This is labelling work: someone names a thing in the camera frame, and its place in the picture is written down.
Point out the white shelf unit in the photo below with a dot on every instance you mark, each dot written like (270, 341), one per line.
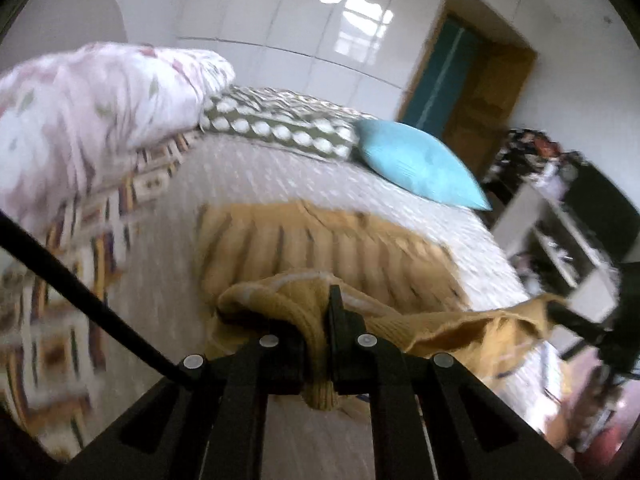
(538, 224)

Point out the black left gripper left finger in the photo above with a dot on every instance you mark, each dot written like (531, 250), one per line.
(209, 426)

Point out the beige heart quilted bedspread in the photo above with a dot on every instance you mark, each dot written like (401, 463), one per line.
(158, 294)

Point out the teal curtain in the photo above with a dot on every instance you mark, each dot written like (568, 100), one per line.
(441, 84)

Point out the brown wooden door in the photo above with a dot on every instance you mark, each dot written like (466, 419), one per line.
(477, 126)

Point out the clutter pile on shelf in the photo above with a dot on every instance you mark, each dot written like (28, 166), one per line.
(529, 153)

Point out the olive white patterned pillow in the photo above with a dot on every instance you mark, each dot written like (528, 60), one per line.
(284, 119)

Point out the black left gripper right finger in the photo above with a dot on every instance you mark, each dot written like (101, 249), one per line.
(431, 418)

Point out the geometric patterned bed sheet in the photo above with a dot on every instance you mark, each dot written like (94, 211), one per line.
(53, 357)

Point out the turquoise pillow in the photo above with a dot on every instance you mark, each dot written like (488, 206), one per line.
(419, 163)

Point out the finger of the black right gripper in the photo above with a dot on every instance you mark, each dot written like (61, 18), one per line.
(590, 332)

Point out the pink floral duvet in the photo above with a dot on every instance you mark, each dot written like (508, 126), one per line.
(69, 120)

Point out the yellow striped knit sweater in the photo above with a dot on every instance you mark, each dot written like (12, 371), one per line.
(256, 263)

